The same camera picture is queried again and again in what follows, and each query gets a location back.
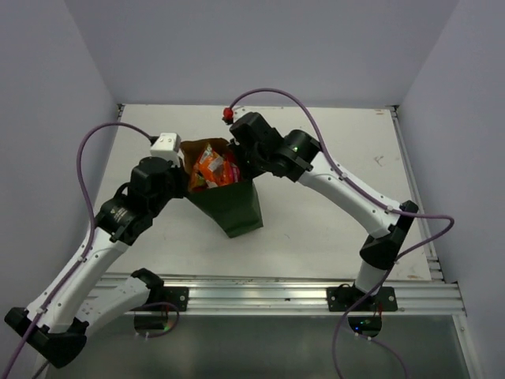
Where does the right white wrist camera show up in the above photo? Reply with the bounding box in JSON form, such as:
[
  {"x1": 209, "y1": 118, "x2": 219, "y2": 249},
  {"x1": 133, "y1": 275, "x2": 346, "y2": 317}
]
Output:
[{"x1": 222, "y1": 107, "x2": 249, "y2": 126}]

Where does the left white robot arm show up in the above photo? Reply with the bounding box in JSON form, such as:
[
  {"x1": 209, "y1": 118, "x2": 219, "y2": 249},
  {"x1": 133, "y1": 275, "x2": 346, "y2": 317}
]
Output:
[{"x1": 5, "y1": 157, "x2": 185, "y2": 368}]

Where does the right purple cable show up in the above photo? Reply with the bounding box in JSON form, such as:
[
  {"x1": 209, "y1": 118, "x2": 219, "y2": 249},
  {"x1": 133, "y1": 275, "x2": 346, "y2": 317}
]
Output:
[{"x1": 230, "y1": 88, "x2": 455, "y2": 379}]

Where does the aluminium front rail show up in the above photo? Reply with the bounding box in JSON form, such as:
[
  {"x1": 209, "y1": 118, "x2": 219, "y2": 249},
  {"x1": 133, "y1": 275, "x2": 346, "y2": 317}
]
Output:
[{"x1": 94, "y1": 272, "x2": 466, "y2": 317}]

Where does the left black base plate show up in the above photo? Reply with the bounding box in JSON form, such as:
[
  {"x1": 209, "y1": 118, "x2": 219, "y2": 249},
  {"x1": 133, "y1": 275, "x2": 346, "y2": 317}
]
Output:
[{"x1": 134, "y1": 287, "x2": 189, "y2": 312}]

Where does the purple cable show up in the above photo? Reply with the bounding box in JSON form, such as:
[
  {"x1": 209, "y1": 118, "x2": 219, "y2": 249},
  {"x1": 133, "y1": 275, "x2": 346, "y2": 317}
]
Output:
[
  {"x1": 230, "y1": 88, "x2": 455, "y2": 379},
  {"x1": 0, "y1": 122, "x2": 181, "y2": 379}
]

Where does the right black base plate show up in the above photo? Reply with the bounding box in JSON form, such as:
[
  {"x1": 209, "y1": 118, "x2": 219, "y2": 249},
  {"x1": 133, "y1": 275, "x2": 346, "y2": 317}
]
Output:
[{"x1": 326, "y1": 283, "x2": 398, "y2": 313}]

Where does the pink candy packet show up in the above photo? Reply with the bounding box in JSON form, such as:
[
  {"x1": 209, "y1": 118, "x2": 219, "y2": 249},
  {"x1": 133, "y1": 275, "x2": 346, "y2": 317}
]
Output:
[{"x1": 225, "y1": 152, "x2": 241, "y2": 184}]

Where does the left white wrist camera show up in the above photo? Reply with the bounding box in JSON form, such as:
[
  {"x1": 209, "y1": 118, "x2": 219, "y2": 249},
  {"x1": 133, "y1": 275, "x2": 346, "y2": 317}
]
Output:
[{"x1": 150, "y1": 133, "x2": 181, "y2": 167}]

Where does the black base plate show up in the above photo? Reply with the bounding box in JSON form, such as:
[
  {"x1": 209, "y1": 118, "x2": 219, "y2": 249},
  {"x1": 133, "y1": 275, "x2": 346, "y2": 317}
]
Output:
[
  {"x1": 134, "y1": 287, "x2": 189, "y2": 312},
  {"x1": 326, "y1": 283, "x2": 398, "y2": 313}
]

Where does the green paper bag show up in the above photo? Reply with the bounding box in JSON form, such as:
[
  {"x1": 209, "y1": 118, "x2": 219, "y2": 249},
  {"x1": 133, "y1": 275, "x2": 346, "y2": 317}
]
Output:
[{"x1": 181, "y1": 138, "x2": 264, "y2": 238}]

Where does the orange snack packet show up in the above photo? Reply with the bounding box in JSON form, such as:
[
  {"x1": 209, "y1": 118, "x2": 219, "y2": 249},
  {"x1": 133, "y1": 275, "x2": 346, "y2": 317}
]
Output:
[{"x1": 189, "y1": 143, "x2": 231, "y2": 192}]

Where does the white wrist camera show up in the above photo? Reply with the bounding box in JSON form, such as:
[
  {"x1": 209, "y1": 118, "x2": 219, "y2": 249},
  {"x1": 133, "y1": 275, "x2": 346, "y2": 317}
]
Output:
[
  {"x1": 150, "y1": 133, "x2": 181, "y2": 167},
  {"x1": 222, "y1": 107, "x2": 249, "y2": 126}
]

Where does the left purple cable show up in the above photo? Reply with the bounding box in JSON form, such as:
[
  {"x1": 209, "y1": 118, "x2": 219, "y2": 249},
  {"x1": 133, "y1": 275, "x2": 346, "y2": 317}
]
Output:
[{"x1": 0, "y1": 122, "x2": 181, "y2": 379}]

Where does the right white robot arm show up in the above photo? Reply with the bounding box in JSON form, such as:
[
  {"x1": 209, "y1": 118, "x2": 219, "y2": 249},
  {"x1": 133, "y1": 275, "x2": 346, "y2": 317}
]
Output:
[{"x1": 224, "y1": 110, "x2": 419, "y2": 310}]

